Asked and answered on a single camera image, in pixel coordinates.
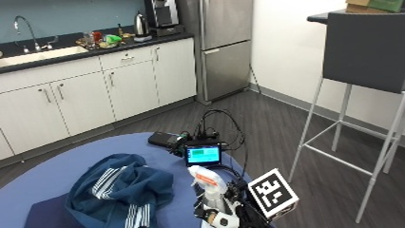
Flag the white spray bottle orange label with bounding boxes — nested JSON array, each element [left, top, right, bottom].
[[187, 164, 238, 228]]

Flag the white cube of black markers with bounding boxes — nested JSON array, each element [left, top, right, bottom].
[[245, 167, 301, 222]]

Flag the small screen device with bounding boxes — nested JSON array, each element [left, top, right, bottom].
[[183, 144, 223, 168]]

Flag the blue garment with white stripes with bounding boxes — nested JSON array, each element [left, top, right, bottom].
[[63, 153, 175, 228]]

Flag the black flat box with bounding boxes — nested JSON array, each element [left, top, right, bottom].
[[146, 130, 183, 148]]

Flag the white kitchen cabinets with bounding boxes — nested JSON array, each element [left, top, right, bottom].
[[0, 37, 197, 162]]

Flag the stainless steel fridge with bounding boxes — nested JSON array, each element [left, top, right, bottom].
[[175, 0, 254, 106]]

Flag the tray of snacks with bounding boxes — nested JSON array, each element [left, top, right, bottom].
[[74, 29, 137, 50]]

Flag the green packet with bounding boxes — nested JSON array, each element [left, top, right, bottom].
[[103, 33, 122, 46]]

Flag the steel electric kettle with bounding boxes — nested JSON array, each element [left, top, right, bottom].
[[131, 10, 154, 44]]

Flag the red jar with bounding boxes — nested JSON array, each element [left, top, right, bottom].
[[90, 30, 103, 44]]

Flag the grey bar stool white legs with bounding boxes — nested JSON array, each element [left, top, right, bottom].
[[287, 10, 405, 224]]

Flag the black coffee machine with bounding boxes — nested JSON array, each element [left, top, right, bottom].
[[142, 0, 186, 38]]

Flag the white kitchen sink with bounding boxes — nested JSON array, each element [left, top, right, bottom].
[[0, 45, 89, 68]]

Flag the chrome side tap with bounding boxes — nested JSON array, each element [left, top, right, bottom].
[[41, 34, 59, 50]]

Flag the black kitchen countertop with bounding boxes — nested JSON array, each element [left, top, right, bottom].
[[0, 25, 195, 74]]

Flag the dark high table top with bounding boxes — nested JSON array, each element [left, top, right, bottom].
[[306, 9, 347, 26]]

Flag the chrome curved faucet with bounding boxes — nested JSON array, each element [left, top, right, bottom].
[[11, 14, 42, 53]]

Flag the brown cardboard box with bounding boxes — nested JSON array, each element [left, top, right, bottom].
[[343, 0, 381, 14]]

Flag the green box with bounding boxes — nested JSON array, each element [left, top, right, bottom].
[[366, 0, 405, 13]]

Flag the black cable hub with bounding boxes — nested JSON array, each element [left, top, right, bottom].
[[183, 132, 221, 147]]

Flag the black cable loop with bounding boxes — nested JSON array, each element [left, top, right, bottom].
[[190, 108, 249, 183]]

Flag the black fridge power cable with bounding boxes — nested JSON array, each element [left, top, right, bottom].
[[247, 62, 263, 95]]

